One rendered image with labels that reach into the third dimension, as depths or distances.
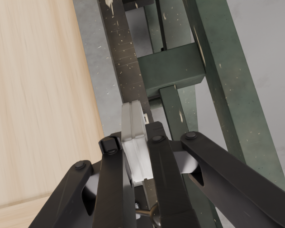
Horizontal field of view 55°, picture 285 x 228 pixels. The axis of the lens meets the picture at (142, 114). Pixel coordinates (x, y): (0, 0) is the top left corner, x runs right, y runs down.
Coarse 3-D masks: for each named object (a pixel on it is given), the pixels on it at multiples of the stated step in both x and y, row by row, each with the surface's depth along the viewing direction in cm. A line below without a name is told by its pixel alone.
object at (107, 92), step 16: (80, 0) 57; (96, 0) 57; (80, 16) 57; (96, 16) 56; (80, 32) 56; (96, 32) 56; (96, 48) 55; (96, 64) 55; (112, 64) 55; (96, 80) 54; (112, 80) 54; (96, 96) 54; (112, 96) 54; (112, 112) 53; (112, 128) 53
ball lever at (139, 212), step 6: (138, 204) 49; (156, 204) 40; (138, 210) 47; (144, 210) 45; (150, 210) 40; (156, 210) 39; (138, 216) 48; (150, 216) 40; (156, 216) 39; (156, 222) 39
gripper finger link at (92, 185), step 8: (120, 136) 18; (96, 168) 15; (128, 168) 16; (96, 176) 15; (128, 176) 16; (88, 184) 15; (96, 184) 15; (88, 192) 15; (96, 192) 15; (88, 200) 15
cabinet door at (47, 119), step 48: (0, 0) 61; (48, 0) 60; (0, 48) 60; (48, 48) 59; (0, 96) 58; (48, 96) 57; (0, 144) 57; (48, 144) 56; (96, 144) 55; (0, 192) 55; (48, 192) 54
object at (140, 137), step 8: (136, 104) 21; (136, 112) 19; (136, 120) 18; (144, 120) 21; (136, 128) 17; (144, 128) 17; (136, 136) 16; (144, 136) 16; (136, 144) 16; (144, 144) 16; (144, 152) 16; (144, 160) 16; (144, 168) 16; (152, 176) 17
